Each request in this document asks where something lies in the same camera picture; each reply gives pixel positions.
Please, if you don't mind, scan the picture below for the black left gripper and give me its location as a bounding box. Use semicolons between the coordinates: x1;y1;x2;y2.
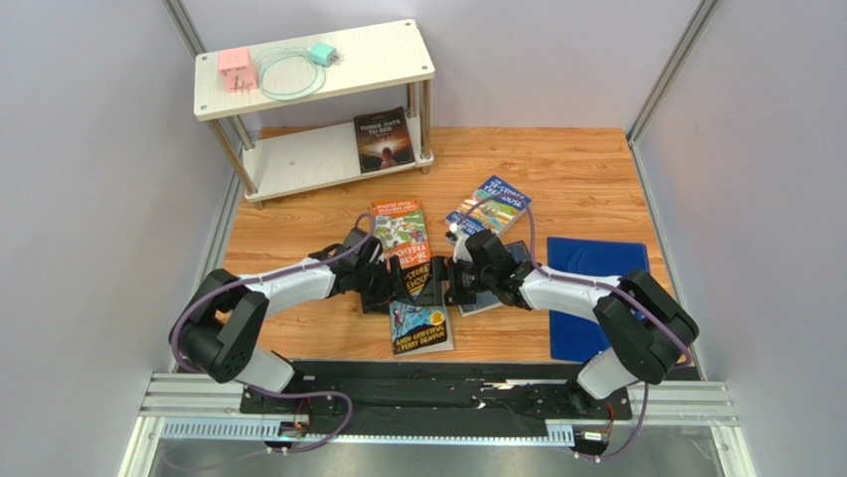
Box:
353;255;414;315

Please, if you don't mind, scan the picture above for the Nineteen Eighty-Four book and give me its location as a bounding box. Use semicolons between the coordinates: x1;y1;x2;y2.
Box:
458;240;530;317

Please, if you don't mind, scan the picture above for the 169-Storey Treehouse book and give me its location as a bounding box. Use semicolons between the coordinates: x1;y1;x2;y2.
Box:
389;261;454;357

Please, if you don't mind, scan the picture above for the orange 78-Storey Treehouse book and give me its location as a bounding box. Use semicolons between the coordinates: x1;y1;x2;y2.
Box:
371;199;430;269

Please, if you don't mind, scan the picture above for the blue 91-Storey Treehouse book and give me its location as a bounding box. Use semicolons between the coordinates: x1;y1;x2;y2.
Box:
444;175;533;238

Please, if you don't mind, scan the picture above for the Three Days to See book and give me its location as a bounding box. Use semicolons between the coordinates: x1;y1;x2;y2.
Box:
353;107;414;174

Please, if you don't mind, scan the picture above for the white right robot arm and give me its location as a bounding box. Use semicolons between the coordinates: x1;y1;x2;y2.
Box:
415;230;700;399

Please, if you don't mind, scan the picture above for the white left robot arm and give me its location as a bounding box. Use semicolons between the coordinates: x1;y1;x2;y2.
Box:
168;228;414;393

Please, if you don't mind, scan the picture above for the blue file folder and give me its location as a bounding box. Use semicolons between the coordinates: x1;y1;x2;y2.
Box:
546;237;651;364

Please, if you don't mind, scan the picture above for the white two-tier shelf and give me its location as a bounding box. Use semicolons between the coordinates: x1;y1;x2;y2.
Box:
194;19;435;206

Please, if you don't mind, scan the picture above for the mint green charger plug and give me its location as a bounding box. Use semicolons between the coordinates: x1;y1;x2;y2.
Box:
307;43;340;68

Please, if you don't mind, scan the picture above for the pink cube power adapter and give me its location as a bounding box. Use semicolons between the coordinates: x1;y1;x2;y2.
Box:
217;47;258;93

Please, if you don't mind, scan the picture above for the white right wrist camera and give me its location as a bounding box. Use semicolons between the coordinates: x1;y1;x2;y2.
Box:
445;223;463;246

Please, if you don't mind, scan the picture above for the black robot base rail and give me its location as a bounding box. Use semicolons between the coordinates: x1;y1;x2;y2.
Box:
240;360;633;438

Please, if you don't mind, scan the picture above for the mint green charging cable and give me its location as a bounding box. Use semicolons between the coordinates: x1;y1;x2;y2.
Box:
253;45;328;101

